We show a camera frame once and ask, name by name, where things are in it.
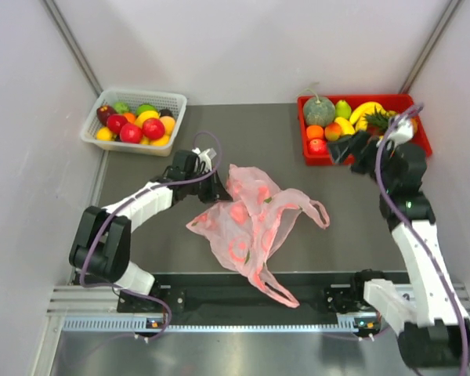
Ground yellow banana bunch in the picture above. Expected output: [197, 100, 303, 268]
[349, 101, 385, 131]

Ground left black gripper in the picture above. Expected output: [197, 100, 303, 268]
[185, 166, 233, 204]

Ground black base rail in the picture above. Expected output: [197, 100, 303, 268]
[101, 273, 377, 326]

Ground pink printed plastic bag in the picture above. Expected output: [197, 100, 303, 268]
[186, 164, 331, 309]

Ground red apple left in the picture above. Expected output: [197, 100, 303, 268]
[106, 114, 128, 135]

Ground green yellow fruit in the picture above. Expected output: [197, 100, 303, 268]
[335, 99, 352, 120]

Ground green apple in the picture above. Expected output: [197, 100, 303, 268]
[136, 103, 157, 117]

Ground dark red fruit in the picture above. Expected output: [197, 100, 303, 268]
[96, 105, 117, 126]

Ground red apple in tray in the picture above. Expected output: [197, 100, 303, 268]
[308, 139, 328, 156]

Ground yellow mango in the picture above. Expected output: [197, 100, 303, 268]
[334, 117, 356, 136]

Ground green lime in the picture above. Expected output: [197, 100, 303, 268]
[113, 101, 131, 114]

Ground yellow fruit in basket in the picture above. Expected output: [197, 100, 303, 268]
[135, 111, 160, 128]

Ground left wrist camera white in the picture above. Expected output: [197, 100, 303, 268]
[192, 147, 216, 173]

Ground orange fruit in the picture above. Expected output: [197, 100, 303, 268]
[305, 125, 324, 140]

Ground red apple middle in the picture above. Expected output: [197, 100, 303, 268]
[119, 122, 143, 143]

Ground green melon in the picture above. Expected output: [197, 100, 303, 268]
[301, 85, 336, 128]

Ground dark mangosteen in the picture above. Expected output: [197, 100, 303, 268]
[159, 108, 174, 118]

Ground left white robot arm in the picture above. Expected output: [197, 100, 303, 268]
[68, 148, 232, 311]

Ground orange peach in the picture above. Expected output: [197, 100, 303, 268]
[160, 116, 176, 136]

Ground red plastic tray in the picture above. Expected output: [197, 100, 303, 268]
[297, 94, 432, 166]

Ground red apple right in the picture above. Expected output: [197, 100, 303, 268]
[142, 118, 165, 140]

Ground yellow lemon in basket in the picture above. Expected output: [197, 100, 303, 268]
[95, 127, 114, 142]

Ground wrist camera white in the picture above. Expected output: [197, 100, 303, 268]
[192, 147, 216, 173]
[384, 115, 414, 146]

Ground white perforated plastic basket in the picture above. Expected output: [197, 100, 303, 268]
[80, 89, 187, 157]

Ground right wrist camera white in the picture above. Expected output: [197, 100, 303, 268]
[384, 115, 414, 146]

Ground small orange tangerine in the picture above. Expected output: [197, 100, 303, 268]
[123, 113, 136, 124]

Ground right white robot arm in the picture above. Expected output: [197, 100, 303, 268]
[327, 132, 470, 374]

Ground grey slotted cable duct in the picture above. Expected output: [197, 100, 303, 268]
[63, 315, 381, 334]

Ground orange pineapple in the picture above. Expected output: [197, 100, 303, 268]
[364, 110, 399, 136]

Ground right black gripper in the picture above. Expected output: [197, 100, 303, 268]
[326, 128, 396, 190]

